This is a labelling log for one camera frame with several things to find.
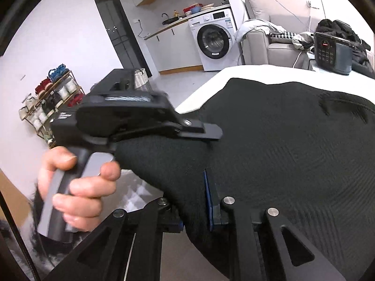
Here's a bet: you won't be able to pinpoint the thin grey wall cable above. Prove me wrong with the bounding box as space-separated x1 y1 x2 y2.
237 0 308 33

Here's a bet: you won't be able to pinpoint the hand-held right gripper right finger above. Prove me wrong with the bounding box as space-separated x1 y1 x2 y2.
203 168 348 281

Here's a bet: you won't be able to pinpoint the rows of shoes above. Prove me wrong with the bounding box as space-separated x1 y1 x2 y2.
19 64 84 141

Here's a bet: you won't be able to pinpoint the light grey blanket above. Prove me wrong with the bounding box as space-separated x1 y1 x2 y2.
234 19 288 43

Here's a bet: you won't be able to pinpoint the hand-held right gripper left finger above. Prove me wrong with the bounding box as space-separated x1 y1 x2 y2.
44 197 185 281

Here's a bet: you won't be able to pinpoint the person's left hand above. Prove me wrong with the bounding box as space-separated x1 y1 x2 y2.
37 146 121 232

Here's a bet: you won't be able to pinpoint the grey white wicker basket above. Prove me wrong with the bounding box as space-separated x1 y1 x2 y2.
133 68 153 92

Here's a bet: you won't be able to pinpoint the grey white garment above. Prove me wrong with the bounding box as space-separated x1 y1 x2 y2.
291 32 315 50

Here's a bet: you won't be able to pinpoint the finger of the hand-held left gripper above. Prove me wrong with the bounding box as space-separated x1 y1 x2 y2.
111 117 224 143

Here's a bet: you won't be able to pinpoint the black jacket pile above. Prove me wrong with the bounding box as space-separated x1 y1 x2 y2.
316 19 375 74

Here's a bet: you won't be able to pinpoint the white power cable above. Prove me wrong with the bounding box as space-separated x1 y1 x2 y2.
292 6 313 68

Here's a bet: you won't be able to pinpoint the white washing machine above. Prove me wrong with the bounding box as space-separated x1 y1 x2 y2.
188 7 238 72

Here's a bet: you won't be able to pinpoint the kitchen counter cabinet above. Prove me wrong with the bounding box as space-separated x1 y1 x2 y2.
145 4 232 75

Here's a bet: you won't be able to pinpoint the dark electric pressure cooker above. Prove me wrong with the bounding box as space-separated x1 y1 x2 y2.
314 32 353 75

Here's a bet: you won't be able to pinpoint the person's left forearm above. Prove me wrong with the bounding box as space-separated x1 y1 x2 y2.
0 187 85 281

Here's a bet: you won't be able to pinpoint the dark glass door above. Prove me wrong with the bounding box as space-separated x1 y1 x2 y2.
95 0 151 78

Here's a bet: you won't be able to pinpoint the houndstooth cushion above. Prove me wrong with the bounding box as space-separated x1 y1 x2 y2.
270 31 299 40

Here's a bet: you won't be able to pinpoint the wooden shoe rack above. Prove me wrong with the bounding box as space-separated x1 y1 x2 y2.
19 64 85 148

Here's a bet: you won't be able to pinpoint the black knitted sweater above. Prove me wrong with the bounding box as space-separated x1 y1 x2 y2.
113 78 375 281

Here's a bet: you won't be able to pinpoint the grey sofa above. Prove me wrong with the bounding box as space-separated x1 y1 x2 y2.
243 0 323 68

